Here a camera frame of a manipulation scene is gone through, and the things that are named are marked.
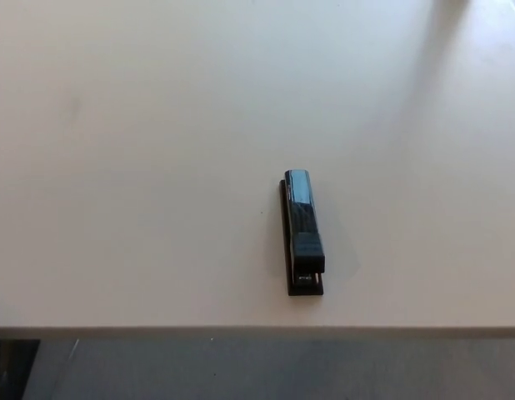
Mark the black glossy stapler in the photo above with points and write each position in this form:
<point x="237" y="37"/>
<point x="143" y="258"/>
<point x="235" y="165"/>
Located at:
<point x="303" y="216"/>

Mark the black object under desk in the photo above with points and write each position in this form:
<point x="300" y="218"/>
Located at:
<point x="11" y="368"/>

